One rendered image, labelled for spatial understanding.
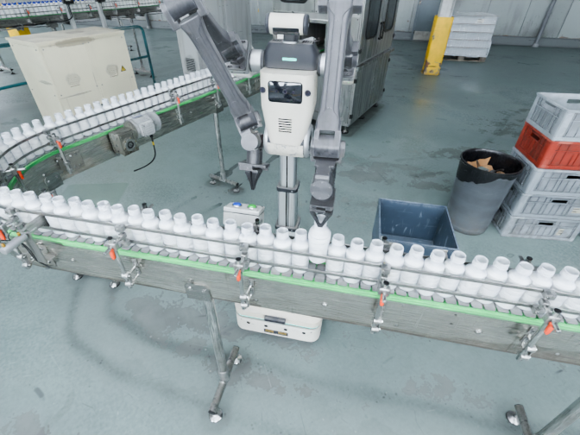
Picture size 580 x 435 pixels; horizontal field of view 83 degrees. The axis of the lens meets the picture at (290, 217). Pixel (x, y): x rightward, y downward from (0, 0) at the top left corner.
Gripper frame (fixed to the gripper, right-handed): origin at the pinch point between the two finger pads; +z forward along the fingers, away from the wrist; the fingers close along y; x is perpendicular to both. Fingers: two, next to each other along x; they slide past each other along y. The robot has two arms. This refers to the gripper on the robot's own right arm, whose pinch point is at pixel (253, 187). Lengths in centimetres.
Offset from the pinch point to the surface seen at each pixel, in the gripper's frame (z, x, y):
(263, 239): 12.6, -18.2, 9.8
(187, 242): 18.3, -16.7, -17.7
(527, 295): 19, -16, 91
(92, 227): 18, -18, -54
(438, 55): -174, 707, 189
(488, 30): -262, 856, 322
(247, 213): 9.2, -3.9, -0.6
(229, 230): 11.3, -18.3, -2.0
